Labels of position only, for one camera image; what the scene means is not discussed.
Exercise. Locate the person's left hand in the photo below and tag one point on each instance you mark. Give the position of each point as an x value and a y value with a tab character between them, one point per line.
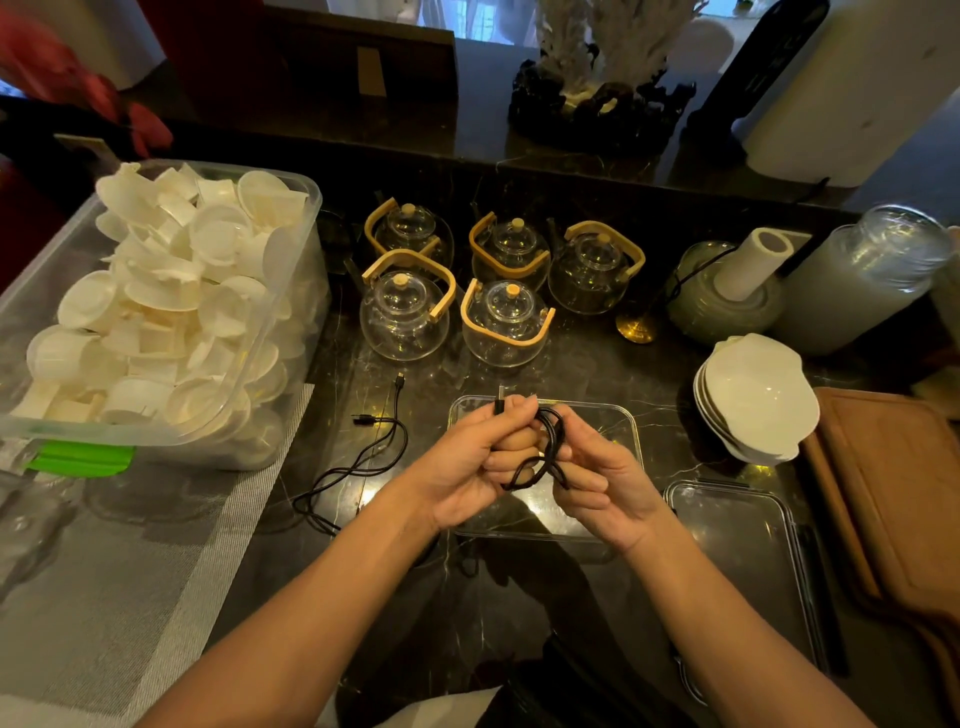
457	469

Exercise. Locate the person's right hand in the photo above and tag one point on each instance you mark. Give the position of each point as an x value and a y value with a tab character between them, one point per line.
611	491

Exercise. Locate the person's right thumb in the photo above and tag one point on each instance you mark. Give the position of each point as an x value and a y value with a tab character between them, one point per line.
574	427

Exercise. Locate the person's left thumb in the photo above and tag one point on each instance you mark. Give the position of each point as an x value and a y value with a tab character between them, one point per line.
506	412

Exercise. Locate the person's right forearm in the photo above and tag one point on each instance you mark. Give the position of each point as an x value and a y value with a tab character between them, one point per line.
735	637

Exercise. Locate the person's left forearm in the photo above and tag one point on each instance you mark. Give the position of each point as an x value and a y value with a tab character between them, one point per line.
315	622

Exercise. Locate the small clear plastic container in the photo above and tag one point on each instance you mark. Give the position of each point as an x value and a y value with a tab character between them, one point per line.
615	427

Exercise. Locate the gold spoon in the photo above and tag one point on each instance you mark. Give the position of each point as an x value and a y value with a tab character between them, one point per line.
637	326

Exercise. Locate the green ceramic pot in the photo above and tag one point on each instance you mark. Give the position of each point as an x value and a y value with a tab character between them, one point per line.
705	311

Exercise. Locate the stack of white bowls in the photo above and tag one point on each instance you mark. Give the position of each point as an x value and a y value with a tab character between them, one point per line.
757	397

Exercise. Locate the clear plastic container lid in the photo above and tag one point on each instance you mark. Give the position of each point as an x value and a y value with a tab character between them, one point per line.
742	555

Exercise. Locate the large clear plastic bin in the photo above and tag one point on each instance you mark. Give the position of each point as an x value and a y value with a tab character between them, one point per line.
285	390

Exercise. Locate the white paper roll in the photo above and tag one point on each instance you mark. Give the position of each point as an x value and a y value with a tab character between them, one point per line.
752	264

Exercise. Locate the person's black clothing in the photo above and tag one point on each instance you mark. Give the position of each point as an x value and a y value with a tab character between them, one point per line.
585	690

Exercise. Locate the large glass jar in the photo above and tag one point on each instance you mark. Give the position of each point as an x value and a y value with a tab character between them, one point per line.
855	285

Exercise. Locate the wooden cutting board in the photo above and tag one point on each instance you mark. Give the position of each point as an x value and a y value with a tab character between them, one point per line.
892	487

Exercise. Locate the white coral ornament black base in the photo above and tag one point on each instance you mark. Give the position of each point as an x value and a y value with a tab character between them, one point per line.
600	82

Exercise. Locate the pile of white plastic cups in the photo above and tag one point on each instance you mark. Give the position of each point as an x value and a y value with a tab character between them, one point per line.
165	300

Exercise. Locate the dark brown box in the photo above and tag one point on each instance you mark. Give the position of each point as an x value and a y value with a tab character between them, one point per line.
360	67

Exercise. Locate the green plastic lid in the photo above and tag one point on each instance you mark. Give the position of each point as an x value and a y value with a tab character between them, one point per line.
79	459

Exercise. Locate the white cylindrical appliance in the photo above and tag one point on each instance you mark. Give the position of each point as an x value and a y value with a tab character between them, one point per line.
847	82

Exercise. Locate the grey mesh placemat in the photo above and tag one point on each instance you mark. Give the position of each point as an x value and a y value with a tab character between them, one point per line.
97	600

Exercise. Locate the red cloth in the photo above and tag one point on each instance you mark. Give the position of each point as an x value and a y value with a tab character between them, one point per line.
67	75

